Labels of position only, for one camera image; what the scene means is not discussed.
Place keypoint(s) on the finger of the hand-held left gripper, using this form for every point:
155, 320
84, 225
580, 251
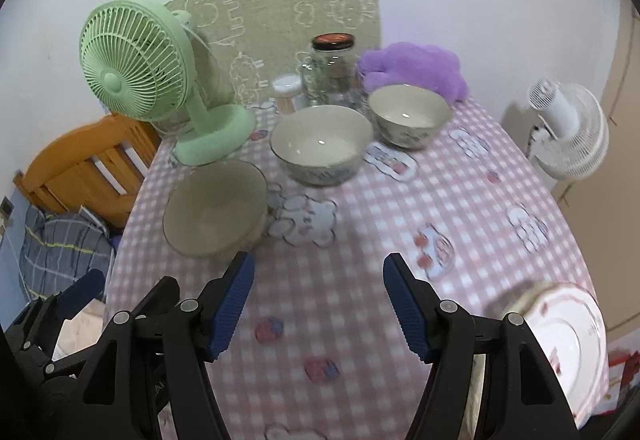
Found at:
160, 297
82, 292

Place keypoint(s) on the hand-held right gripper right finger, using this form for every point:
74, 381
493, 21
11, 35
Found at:
407, 310

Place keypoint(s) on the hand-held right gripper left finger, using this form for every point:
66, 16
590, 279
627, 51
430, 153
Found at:
230, 310

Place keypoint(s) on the grey-green floral ceramic bowl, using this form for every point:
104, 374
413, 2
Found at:
215, 210
320, 140
407, 112

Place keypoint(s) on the round yellow floral plate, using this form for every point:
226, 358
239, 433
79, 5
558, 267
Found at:
475, 390

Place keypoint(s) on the scalloped yellow floral plate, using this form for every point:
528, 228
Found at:
520, 302

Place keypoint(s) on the white red-rimmed plate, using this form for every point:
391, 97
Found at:
570, 345

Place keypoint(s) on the peach cloth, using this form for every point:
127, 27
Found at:
82, 337

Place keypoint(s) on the grey plaid pillow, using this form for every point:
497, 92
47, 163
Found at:
65, 245

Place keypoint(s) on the pink checked tablecloth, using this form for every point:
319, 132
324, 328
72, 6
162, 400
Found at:
350, 230

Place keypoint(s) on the red paper bag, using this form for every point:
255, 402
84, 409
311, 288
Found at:
620, 365

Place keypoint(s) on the cotton swab container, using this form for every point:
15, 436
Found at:
287, 90

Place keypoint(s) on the green desk fan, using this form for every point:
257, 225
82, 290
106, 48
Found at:
130, 65

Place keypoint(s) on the white standing fan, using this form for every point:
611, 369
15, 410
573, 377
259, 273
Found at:
570, 135

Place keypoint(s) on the purple plush toy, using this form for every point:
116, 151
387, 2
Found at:
415, 65

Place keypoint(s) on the glass jar with dark lid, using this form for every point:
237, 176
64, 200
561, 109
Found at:
330, 75

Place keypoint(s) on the beige wardrobe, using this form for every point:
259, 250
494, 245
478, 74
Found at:
625, 170

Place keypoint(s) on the wall socket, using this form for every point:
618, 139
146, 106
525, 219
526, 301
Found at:
6, 207

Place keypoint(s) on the green printed wall mat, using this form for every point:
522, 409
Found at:
300, 5

